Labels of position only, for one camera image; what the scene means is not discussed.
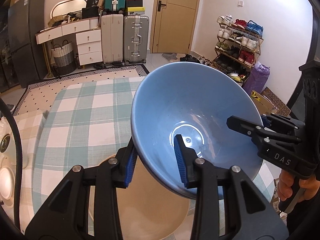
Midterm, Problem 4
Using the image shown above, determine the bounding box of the light blue bowl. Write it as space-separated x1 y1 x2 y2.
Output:
131 62 262 199

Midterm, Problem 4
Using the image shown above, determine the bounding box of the person's right hand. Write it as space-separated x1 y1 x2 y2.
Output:
277 170 319 202

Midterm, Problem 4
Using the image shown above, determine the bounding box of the cardboard box on floor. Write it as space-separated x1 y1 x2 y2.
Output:
251 87 291 116

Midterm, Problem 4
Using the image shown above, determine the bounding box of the purple bag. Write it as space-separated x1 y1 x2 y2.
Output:
242 62 270 95

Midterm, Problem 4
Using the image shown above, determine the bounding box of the wooden shoe rack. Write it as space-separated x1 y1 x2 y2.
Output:
213 15 264 83

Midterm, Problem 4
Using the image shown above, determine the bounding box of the checkered green tablecloth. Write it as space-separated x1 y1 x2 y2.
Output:
31 76 276 240

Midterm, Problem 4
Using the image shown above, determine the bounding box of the cream tumbler cup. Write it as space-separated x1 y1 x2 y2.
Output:
0 134 10 153

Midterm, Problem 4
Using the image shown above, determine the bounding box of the dotted floor rug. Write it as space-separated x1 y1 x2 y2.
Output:
14 64 149 115

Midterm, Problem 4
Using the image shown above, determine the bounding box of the wooden door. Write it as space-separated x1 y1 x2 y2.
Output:
150 0 200 54

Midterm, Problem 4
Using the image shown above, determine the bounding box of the silver aluminium suitcase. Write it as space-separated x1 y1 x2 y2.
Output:
123 14 149 65

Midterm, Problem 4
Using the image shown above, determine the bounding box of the woven laundry basket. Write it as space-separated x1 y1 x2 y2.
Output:
52 40 76 75

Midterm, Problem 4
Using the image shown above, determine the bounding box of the stack of shoe boxes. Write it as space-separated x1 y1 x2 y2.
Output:
125 0 145 16

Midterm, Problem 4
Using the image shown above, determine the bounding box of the beige suitcase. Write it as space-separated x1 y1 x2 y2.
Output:
101 14 124 63

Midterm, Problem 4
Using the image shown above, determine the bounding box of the white drawer unit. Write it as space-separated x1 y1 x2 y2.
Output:
76 28 103 66

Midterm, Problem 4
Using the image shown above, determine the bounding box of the white vanity desk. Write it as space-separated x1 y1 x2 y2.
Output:
35 17 101 75

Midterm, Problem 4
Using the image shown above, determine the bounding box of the black refrigerator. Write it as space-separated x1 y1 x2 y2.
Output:
8 0 48 88

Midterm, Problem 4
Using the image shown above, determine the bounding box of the oval vanity mirror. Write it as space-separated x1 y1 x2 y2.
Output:
50 0 87 18

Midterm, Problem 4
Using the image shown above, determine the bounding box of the black cable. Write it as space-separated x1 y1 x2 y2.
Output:
0 100 23 230

